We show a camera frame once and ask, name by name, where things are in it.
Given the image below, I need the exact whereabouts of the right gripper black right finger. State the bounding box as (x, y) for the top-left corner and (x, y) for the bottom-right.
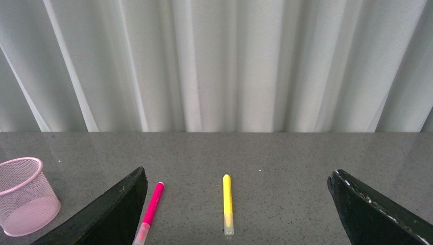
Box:
(327, 169), (432, 244)

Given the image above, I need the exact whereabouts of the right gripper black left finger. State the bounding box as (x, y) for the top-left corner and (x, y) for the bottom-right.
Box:
(33, 166), (148, 244)

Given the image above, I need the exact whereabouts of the pink mesh cup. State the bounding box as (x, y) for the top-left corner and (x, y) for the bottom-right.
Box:
(1, 157), (61, 237)

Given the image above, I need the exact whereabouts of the pink marker pen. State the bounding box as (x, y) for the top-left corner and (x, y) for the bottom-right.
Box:
(132, 182), (165, 245)

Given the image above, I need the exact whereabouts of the yellow marker pen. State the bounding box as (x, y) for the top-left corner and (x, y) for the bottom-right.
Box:
(223, 174), (234, 236)

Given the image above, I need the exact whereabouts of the white pleated curtain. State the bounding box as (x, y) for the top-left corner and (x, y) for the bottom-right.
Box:
(1, 1), (432, 132)

